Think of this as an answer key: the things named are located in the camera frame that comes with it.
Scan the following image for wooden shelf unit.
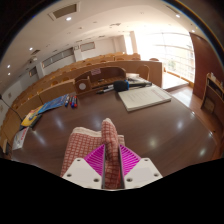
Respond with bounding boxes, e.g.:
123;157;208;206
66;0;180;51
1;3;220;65
199;72;224;124

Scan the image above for black remote control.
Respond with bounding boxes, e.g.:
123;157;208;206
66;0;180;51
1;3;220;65
29;114;43;129

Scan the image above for yellow booklet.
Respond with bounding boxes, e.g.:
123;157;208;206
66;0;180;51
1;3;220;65
20;104;44;128

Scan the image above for black handheld microphone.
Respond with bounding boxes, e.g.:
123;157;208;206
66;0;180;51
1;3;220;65
113;79;153;93

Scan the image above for ceiling spot lights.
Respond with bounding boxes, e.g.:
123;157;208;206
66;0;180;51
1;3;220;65
6;13;183;69

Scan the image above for blue booklet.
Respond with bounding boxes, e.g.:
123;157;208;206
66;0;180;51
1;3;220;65
38;93;69;115

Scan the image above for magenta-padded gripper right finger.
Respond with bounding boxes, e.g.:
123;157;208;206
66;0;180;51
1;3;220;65
118;143;164;190

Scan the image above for wooden desk organizer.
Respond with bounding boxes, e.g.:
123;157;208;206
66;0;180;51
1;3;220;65
73;65;128;98

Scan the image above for large bright window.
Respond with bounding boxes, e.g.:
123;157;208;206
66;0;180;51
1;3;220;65
134;31;196;83

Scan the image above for white paper with red print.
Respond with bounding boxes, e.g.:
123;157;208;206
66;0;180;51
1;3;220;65
12;126;30;149

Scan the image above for wooden lecture seat rows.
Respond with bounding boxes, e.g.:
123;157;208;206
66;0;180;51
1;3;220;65
0;52;163;148

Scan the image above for black pen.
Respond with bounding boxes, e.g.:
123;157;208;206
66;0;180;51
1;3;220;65
96;84;115;95

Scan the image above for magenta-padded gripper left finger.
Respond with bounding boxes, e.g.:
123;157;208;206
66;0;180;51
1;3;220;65
62;143;107;190

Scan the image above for ceiling air vent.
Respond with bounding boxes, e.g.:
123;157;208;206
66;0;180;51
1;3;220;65
48;2;81;21

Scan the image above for white notepad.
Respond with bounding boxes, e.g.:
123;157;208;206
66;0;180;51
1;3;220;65
118;85;173;113

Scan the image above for wooden chair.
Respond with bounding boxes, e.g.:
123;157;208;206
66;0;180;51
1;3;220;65
135;64;151;81

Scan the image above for red white checked towel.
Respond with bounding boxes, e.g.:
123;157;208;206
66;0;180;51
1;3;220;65
60;117;126;190

